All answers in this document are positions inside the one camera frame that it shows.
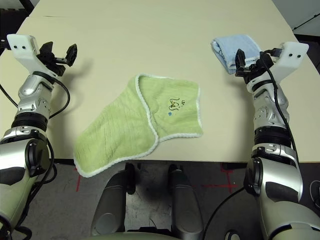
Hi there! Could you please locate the silver robot right leg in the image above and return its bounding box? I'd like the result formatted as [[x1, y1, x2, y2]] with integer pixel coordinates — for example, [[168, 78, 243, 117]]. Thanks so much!
[[167, 163, 205, 240]]

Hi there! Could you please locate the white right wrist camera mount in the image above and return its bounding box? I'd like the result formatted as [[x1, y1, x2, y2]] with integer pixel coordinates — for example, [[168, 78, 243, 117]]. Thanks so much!
[[273, 41, 309, 87]]

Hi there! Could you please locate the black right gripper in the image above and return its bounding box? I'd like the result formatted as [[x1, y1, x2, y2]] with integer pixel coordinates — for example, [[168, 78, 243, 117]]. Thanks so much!
[[234, 48, 275, 85]]

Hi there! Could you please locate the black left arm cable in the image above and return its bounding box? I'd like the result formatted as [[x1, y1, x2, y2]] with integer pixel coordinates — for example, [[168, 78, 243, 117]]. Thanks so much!
[[0, 77, 71, 240]]

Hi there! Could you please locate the green towel with white hem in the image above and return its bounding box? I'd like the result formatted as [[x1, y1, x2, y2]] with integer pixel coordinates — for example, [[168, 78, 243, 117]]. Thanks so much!
[[73, 73, 204, 179]]

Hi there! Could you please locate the folded light blue towel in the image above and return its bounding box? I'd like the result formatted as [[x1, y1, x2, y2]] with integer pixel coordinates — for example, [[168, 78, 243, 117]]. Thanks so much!
[[210, 34, 261, 75]]

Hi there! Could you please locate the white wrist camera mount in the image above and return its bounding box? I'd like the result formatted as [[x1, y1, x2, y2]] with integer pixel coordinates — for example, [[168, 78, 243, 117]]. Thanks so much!
[[6, 34, 60, 78], [273, 41, 309, 87]]

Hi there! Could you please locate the beige robot torso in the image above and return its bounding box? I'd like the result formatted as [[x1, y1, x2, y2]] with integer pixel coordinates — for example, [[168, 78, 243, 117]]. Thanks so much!
[[92, 226, 181, 240]]

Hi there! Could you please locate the silver robot leg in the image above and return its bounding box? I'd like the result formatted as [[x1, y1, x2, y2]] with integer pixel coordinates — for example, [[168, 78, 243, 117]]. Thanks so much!
[[91, 163, 137, 237], [167, 163, 205, 240]]

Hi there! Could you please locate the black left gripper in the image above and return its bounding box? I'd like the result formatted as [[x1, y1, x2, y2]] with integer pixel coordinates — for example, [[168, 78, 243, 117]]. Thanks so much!
[[37, 41, 78, 77]]

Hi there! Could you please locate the silver robot left leg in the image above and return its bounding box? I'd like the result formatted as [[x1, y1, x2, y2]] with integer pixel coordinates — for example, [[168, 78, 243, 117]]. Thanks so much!
[[91, 163, 137, 237]]

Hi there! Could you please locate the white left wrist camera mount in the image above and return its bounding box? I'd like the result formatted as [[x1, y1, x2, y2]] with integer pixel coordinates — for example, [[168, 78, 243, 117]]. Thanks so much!
[[6, 34, 60, 78]]

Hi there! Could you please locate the black foam floor mat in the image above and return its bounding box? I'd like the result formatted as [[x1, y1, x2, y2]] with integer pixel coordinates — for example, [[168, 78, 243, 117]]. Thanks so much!
[[0, 8, 35, 55]]

